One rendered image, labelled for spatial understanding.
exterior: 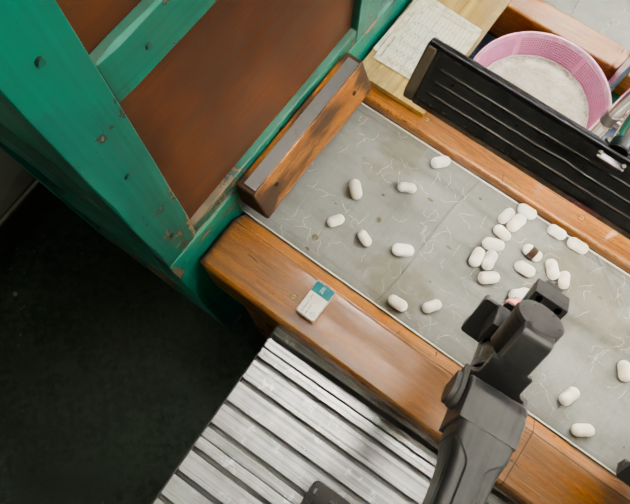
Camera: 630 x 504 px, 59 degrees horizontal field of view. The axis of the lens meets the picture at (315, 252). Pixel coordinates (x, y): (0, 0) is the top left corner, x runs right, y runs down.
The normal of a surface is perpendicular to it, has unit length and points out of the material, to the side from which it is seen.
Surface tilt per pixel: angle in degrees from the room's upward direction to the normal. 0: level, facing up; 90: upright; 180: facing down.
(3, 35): 90
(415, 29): 0
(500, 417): 21
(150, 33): 90
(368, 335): 0
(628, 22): 0
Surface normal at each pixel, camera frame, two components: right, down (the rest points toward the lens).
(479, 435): 0.21, -0.55
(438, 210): 0.01, -0.28
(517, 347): -0.40, 0.43
